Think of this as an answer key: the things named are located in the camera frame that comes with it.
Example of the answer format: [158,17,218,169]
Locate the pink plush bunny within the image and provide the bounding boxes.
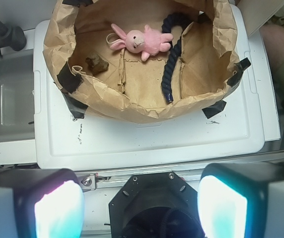
[106,23,174,62]

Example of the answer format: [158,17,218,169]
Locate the black tape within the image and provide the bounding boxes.
[227,58,251,89]
[202,100,226,119]
[57,62,88,119]

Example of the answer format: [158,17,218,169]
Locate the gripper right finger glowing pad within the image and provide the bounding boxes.
[198,162,284,238]

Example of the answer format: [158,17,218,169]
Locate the black octagonal mount plate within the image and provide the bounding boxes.
[109,172,205,238]

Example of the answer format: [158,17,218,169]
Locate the black tape right side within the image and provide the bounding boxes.
[227,58,251,89]

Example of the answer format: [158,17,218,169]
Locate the black tape left front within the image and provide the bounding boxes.
[57,62,88,119]

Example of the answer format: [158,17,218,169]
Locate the brown paper bag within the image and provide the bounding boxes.
[43,0,239,123]

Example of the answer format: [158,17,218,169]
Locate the black faucet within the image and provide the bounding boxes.
[0,21,27,59]

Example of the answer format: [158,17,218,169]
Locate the white plastic bin lid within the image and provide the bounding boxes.
[33,4,265,172]

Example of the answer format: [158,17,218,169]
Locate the grey sink basin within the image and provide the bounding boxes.
[0,50,35,142]

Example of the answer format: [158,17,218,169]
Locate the black tape right front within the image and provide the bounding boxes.
[202,100,226,119]

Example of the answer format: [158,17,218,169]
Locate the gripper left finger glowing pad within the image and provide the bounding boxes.
[0,169,84,238]

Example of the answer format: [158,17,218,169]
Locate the person's leg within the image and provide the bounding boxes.
[260,24,284,82]

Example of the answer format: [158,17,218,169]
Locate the dark blue twisted rope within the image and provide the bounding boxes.
[160,12,194,104]

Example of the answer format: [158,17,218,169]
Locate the brown rock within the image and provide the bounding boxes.
[85,52,109,75]

